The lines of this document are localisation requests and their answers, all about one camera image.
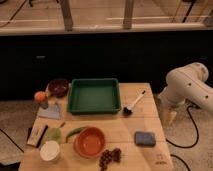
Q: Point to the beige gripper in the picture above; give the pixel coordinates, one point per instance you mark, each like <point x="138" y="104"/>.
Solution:
<point x="168" y="116"/>

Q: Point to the blue sponge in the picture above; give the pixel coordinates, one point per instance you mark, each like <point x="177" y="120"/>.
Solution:
<point x="145" y="139"/>

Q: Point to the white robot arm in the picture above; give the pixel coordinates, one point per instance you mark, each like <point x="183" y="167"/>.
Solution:
<point x="185" y="83"/>

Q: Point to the green plastic tray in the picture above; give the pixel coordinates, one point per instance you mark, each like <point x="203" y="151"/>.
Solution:
<point x="94" y="96"/>

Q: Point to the black white dish brush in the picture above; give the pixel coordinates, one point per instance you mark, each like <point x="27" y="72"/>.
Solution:
<point x="128" y="109"/>

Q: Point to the bunch of dark grapes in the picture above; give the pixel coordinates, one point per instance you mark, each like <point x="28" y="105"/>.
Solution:
<point x="109" y="156"/>

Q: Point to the orange bowl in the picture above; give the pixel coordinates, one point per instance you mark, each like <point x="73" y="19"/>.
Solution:
<point x="90" y="142"/>

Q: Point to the dark red bowl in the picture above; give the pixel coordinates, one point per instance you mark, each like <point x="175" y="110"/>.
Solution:
<point x="58" y="87"/>

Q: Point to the light blue cloth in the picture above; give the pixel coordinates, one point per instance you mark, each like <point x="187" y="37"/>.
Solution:
<point x="52" y="112"/>

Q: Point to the green pear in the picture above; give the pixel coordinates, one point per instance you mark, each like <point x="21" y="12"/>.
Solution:
<point x="54" y="133"/>

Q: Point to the white cup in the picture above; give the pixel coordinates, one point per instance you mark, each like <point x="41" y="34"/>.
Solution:
<point x="50" y="151"/>

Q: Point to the black and beige eraser block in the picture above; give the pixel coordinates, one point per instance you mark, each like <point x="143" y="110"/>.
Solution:
<point x="36" y="135"/>

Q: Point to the orange topped shaker bottle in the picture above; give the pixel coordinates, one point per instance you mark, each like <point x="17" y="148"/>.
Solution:
<point x="41" y="98"/>

